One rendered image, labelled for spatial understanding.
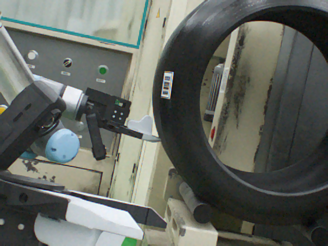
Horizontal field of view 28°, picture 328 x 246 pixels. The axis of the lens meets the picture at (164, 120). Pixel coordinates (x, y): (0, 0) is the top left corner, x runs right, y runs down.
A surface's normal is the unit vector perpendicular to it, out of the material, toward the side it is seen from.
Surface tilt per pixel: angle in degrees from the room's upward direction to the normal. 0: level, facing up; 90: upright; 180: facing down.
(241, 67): 90
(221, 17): 83
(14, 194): 84
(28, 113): 81
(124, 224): 34
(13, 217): 82
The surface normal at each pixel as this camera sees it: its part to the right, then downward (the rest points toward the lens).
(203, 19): -0.48, -0.47
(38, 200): -0.33, -0.15
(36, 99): -0.06, -0.12
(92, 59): 0.07, 0.07
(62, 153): 0.63, 0.18
